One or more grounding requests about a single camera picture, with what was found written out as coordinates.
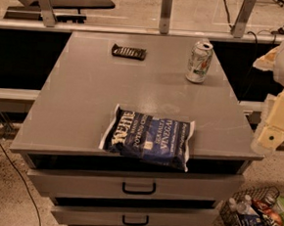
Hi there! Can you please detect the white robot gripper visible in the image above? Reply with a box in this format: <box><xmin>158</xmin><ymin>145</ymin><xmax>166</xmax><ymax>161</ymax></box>
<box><xmin>251</xmin><ymin>40</ymin><xmax>284</xmax><ymax>156</ymax></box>

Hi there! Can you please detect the top grey drawer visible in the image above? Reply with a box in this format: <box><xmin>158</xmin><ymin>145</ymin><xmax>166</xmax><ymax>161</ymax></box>
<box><xmin>28</xmin><ymin>169</ymin><xmax>244</xmax><ymax>202</ymax></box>

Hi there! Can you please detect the middle metal bracket post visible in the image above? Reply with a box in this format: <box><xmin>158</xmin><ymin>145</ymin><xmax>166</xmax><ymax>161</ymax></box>
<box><xmin>159</xmin><ymin>0</ymin><xmax>172</xmax><ymax>34</ymax></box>

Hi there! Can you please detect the red snack bag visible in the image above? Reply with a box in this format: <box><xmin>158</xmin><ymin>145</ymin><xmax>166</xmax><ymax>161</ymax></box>
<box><xmin>252</xmin><ymin>199</ymin><xmax>283</xmax><ymax>226</ymax></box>

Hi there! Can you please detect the left metal bracket post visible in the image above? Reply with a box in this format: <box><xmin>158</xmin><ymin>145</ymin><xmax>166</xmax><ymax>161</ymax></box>
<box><xmin>38</xmin><ymin>0</ymin><xmax>56</xmax><ymax>27</ymax></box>

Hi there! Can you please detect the black floor cable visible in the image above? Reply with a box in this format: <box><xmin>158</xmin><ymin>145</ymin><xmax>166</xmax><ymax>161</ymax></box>
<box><xmin>0</xmin><ymin>122</ymin><xmax>52</xmax><ymax>226</ymax></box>

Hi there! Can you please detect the wire mesh basket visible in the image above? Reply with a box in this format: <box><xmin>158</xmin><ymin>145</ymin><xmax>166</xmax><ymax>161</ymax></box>
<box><xmin>219</xmin><ymin>186</ymin><xmax>279</xmax><ymax>226</ymax></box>

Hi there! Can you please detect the grey drawer cabinet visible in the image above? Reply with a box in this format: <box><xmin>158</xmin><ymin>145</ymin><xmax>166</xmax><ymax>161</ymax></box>
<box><xmin>12</xmin><ymin>31</ymin><xmax>257</xmax><ymax>226</ymax></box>

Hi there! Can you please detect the white green 7up can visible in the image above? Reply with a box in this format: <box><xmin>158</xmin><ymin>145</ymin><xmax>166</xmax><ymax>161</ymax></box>
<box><xmin>186</xmin><ymin>40</ymin><xmax>213</xmax><ymax>83</ymax></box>

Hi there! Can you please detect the middle grey drawer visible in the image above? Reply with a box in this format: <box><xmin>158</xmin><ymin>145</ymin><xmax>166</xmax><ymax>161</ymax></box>
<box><xmin>51</xmin><ymin>206</ymin><xmax>218</xmax><ymax>226</ymax></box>

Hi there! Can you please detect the dark chocolate bar wrapper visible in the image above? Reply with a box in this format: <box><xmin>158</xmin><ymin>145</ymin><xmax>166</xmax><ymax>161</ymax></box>
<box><xmin>112</xmin><ymin>44</ymin><xmax>147</xmax><ymax>61</ymax></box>

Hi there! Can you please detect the metal bracket post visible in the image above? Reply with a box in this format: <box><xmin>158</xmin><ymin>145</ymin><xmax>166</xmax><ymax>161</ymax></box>
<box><xmin>159</xmin><ymin>0</ymin><xmax>172</xmax><ymax>34</ymax></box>
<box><xmin>231</xmin><ymin>0</ymin><xmax>257</xmax><ymax>38</ymax></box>
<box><xmin>38</xmin><ymin>0</ymin><xmax>56</xmax><ymax>27</ymax></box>

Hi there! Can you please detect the black cable behind table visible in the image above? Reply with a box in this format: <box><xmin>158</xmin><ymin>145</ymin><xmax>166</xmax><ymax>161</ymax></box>
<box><xmin>219</xmin><ymin>0</ymin><xmax>284</xmax><ymax>46</ymax></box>

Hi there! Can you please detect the black padded bench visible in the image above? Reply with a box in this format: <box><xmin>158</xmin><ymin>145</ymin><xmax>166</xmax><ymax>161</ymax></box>
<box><xmin>3</xmin><ymin>0</ymin><xmax>116</xmax><ymax>23</ymax></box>

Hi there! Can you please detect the blue kettle chips bag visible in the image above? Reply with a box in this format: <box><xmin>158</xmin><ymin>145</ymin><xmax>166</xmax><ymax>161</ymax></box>
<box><xmin>99</xmin><ymin>106</ymin><xmax>195</xmax><ymax>172</ymax></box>

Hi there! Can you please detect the right metal bracket post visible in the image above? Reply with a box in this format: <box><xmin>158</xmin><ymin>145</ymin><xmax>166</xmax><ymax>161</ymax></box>
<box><xmin>231</xmin><ymin>0</ymin><xmax>257</xmax><ymax>38</ymax></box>

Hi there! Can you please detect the clear plastic water bottle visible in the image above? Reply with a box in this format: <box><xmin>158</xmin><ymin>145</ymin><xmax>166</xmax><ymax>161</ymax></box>
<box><xmin>236</xmin><ymin>195</ymin><xmax>257</xmax><ymax>215</ymax></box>

